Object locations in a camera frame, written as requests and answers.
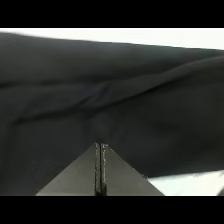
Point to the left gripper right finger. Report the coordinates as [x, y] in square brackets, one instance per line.
[125, 176]

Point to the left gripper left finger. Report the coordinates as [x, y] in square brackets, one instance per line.
[78, 176]

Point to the black garment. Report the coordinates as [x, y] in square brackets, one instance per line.
[110, 90]

